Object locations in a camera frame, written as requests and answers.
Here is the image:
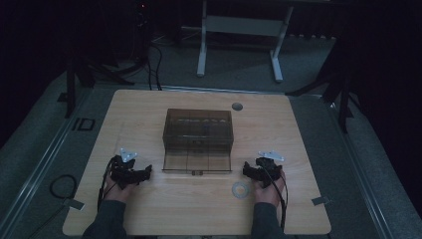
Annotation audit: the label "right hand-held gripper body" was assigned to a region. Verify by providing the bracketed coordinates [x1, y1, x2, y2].
[254, 149, 286, 189]

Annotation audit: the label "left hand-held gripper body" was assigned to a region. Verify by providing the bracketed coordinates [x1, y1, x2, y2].
[107, 147, 139, 191]

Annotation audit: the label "translucent brown drawer cabinet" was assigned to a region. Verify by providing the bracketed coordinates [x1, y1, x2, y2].
[161, 108, 235, 154]

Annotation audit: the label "person's right hand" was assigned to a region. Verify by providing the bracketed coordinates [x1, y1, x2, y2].
[253, 168, 287, 209]

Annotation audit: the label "person's left hand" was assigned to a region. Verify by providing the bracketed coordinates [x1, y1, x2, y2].
[103, 180, 139, 204]

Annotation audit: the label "grey tape piece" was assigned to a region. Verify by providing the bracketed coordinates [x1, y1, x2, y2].
[311, 195, 331, 206]
[62, 197, 86, 211]

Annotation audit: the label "dark equipment stand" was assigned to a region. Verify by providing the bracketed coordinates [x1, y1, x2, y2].
[285, 31, 364, 134]
[57, 0, 154, 120]

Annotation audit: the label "left hand-held gripper cable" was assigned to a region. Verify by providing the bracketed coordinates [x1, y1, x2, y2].
[97, 154, 119, 212]

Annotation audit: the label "hand-held gripper cable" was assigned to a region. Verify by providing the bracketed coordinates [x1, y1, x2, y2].
[97, 154, 119, 212]
[264, 164, 290, 231]

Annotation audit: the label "right hand-held gripper cable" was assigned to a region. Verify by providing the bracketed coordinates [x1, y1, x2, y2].
[264, 164, 290, 231]

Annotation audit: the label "black floor cable loop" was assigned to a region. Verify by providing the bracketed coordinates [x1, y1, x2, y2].
[28, 173, 79, 239]

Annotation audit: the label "metal floor rail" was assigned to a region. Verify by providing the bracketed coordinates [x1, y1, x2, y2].
[326, 99, 394, 239]
[0, 89, 94, 233]

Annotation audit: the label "black hanging cables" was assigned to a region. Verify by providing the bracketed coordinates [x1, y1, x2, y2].
[144, 41, 164, 92]

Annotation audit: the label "white desk frame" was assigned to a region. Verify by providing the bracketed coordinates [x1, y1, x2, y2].
[196, 0, 295, 84]

